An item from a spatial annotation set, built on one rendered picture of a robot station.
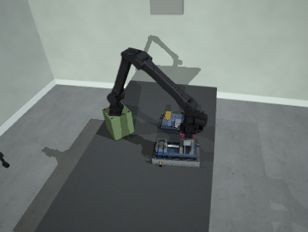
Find yellow block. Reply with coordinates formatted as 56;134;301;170
165;111;172;119

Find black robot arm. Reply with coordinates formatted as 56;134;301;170
107;47;208;140

